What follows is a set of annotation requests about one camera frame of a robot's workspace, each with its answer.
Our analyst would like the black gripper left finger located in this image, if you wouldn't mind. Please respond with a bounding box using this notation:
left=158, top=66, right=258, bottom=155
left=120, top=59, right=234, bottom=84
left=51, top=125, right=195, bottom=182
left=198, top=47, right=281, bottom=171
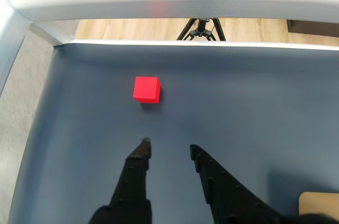
left=88, top=138, right=153, bottom=224

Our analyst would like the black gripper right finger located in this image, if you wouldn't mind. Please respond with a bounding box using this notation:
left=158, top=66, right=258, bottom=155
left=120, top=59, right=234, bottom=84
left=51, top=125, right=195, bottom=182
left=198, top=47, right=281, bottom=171
left=189, top=144, right=286, bottom=224

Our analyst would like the black camera tripod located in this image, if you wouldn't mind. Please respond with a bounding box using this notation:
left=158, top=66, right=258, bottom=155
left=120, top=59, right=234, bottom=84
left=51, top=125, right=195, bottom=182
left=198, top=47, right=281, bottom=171
left=176, top=16, right=227, bottom=42

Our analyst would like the beige square container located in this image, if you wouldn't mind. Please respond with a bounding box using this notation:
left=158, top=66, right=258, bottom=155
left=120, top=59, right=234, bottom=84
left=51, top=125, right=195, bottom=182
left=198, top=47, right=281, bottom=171
left=298, top=192, right=339, bottom=216

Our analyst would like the red cube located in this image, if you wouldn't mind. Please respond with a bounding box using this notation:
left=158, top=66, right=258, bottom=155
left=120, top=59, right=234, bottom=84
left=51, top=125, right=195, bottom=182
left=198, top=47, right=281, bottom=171
left=132, top=76, right=162, bottom=104

